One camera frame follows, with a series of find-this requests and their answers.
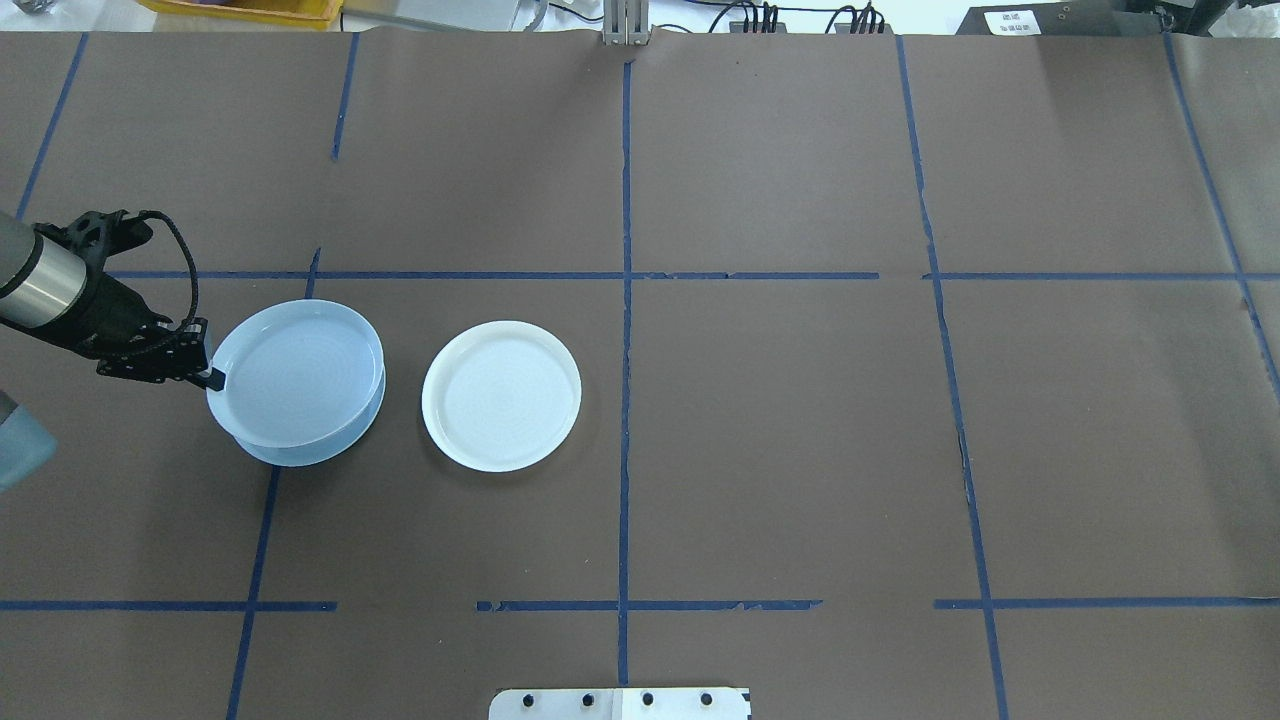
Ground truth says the pale green-blue round plate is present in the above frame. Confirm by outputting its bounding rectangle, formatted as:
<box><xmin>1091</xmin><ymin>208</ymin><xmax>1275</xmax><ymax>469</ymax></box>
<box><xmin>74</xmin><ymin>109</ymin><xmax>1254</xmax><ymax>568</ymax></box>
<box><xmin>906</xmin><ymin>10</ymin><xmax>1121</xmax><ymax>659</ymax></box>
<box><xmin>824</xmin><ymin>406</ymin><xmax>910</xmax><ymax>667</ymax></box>
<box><xmin>207</xmin><ymin>299</ymin><xmax>386</xmax><ymax>449</ymax></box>

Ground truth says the white round plate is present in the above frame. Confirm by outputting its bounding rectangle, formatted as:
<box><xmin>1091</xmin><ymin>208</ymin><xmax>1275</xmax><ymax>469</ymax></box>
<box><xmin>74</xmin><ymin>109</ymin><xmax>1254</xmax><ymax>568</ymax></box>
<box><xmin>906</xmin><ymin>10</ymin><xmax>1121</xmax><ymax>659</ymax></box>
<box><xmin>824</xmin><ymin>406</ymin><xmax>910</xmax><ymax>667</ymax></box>
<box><xmin>421</xmin><ymin>320</ymin><xmax>583</xmax><ymax>474</ymax></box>

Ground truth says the light blue round plate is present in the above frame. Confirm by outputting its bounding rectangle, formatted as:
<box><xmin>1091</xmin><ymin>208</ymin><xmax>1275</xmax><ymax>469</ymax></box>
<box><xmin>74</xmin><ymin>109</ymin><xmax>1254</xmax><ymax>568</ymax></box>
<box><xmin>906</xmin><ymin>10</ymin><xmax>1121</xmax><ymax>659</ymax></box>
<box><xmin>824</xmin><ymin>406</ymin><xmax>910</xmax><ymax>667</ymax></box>
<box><xmin>236</xmin><ymin>368</ymin><xmax>387</xmax><ymax>468</ymax></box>

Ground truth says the yellow plastic bin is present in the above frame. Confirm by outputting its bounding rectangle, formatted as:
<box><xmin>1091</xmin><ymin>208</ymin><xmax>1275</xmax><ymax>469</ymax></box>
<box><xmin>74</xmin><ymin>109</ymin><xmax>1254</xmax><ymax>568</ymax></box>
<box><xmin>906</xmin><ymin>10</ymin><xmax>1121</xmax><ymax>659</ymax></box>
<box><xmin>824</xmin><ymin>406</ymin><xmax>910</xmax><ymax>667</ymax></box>
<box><xmin>136</xmin><ymin>0</ymin><xmax>346</xmax><ymax>29</ymax></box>

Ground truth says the black equipment box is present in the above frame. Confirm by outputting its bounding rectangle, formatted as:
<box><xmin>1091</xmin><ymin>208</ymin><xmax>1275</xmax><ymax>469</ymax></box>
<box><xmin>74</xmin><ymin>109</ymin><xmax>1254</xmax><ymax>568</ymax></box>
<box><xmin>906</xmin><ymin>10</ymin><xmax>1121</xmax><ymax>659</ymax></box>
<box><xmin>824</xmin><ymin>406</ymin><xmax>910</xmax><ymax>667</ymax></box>
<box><xmin>955</xmin><ymin>5</ymin><xmax>1173</xmax><ymax>37</ymax></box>

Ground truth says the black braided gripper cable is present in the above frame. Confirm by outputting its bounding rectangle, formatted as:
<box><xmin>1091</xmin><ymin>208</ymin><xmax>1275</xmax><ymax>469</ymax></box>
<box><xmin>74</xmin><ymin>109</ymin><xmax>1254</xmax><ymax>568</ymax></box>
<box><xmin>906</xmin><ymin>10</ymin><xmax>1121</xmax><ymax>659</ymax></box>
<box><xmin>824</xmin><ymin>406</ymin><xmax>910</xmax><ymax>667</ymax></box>
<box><xmin>138</xmin><ymin>210</ymin><xmax>202</xmax><ymax>333</ymax></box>

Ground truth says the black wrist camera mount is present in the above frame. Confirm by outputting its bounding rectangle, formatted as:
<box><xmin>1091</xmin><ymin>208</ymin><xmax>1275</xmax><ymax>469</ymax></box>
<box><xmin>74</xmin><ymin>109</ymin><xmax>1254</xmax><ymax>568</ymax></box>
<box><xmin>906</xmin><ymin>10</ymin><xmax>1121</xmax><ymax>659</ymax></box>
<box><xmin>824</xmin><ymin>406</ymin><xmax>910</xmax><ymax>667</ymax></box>
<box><xmin>36</xmin><ymin>209</ymin><xmax>156</xmax><ymax>269</ymax></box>

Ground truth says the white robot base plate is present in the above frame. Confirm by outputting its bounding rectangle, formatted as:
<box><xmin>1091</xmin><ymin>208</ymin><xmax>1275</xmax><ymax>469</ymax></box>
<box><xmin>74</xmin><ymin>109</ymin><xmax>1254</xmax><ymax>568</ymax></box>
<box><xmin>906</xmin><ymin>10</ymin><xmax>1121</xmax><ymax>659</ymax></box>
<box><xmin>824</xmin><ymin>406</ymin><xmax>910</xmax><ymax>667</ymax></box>
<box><xmin>489</xmin><ymin>688</ymin><xmax>752</xmax><ymax>720</ymax></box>

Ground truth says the aluminium profile post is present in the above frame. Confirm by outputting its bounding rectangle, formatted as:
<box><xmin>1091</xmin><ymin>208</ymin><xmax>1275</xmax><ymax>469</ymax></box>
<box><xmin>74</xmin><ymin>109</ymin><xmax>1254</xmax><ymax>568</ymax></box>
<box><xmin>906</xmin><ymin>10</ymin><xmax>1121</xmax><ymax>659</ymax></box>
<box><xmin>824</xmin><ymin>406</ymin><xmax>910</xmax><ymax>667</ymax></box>
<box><xmin>603</xmin><ymin>0</ymin><xmax>651</xmax><ymax>48</ymax></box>

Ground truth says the black cable bundle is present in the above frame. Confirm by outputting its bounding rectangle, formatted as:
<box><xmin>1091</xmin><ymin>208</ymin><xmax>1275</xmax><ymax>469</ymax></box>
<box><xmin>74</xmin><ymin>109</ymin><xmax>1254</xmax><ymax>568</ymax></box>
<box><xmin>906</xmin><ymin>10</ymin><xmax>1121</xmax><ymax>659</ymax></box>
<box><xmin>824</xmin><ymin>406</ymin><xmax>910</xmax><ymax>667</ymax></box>
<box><xmin>690</xmin><ymin>0</ymin><xmax>891</xmax><ymax>36</ymax></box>

